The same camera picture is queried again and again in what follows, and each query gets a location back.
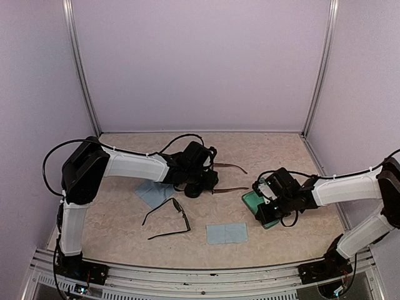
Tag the left aluminium frame post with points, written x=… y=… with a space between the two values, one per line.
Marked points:
x=79 y=65

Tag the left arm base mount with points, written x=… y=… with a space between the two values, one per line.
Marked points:
x=75 y=267

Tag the front aluminium rail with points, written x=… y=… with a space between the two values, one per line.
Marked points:
x=123 y=281

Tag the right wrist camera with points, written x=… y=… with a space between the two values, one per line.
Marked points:
x=271 y=185

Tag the grey green glasses case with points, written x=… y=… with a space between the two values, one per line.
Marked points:
x=262 y=195

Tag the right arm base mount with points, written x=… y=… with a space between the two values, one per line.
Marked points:
x=331 y=266

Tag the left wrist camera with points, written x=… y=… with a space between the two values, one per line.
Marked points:
x=199 y=156

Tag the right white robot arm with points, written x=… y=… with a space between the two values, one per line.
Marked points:
x=283 y=195

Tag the aluminium frame post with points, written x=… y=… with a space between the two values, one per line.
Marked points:
x=79 y=65
x=323 y=66

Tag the brown frame sunglasses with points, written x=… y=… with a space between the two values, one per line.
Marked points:
x=232 y=178

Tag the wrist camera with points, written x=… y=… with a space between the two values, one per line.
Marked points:
x=271 y=185
x=199 y=156

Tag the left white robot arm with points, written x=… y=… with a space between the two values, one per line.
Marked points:
x=92 y=161

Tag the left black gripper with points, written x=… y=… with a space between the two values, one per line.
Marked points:
x=210 y=184

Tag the black frame glasses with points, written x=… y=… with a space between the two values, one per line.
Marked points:
x=172 y=219

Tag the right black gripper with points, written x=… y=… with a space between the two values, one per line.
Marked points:
x=265 y=217

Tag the right aluminium frame post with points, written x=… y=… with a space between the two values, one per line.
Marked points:
x=323 y=66

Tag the light blue cleaning cloth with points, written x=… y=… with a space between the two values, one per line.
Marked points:
x=227 y=233

